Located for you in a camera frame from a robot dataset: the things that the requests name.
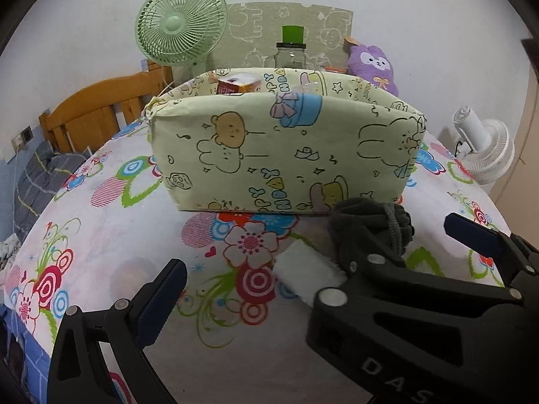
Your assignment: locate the green desk fan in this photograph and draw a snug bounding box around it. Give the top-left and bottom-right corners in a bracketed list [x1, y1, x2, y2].
[135, 0, 230, 80]

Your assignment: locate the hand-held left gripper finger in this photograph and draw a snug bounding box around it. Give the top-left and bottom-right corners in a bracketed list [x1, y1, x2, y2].
[47, 258, 188, 404]

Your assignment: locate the dark grey knitted sock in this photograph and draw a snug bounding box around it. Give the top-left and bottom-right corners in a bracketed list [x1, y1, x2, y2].
[328, 197, 415, 268]

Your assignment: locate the wooden headboard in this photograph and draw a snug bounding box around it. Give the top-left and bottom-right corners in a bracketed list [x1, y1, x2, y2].
[39, 71, 174, 155]

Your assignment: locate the wall socket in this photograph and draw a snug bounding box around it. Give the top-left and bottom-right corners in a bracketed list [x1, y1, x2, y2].
[12, 125, 35, 147]

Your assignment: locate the white circulator fan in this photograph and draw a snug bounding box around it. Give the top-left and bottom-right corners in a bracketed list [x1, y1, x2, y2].
[452, 106, 515, 185]

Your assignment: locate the purple plush toy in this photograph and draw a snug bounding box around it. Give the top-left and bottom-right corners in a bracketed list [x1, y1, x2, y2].
[344, 37, 399, 97]

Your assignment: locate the grey plaid pillow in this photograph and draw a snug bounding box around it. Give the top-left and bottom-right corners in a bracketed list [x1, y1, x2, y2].
[12, 141, 90, 225]

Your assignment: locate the beige cartoon printed board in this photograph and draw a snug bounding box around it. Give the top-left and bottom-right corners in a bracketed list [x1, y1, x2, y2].
[226, 2, 354, 72]

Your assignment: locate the yellow printed fabric storage box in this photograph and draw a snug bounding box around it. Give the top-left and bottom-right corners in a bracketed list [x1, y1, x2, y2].
[145, 67, 427, 218]

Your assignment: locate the beige wardrobe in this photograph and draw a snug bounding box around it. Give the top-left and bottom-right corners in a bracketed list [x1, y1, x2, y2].
[496, 37, 539, 220]

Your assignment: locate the glass jar with green lid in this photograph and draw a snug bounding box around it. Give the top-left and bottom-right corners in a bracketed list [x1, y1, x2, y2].
[275, 25, 308, 70]

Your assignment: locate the crumpled white cloth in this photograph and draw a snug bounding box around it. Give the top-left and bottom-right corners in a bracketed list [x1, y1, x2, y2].
[0, 236, 21, 262]

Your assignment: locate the red and white carton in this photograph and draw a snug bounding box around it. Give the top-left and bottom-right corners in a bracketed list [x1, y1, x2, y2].
[216, 74, 262, 96]

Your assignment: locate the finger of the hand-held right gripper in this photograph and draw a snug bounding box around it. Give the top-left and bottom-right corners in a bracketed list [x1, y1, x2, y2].
[444, 213, 539, 291]
[305, 229, 527, 346]

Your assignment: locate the white fluffy rolled towel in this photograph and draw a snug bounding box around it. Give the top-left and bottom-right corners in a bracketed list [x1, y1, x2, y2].
[273, 241, 347, 304]

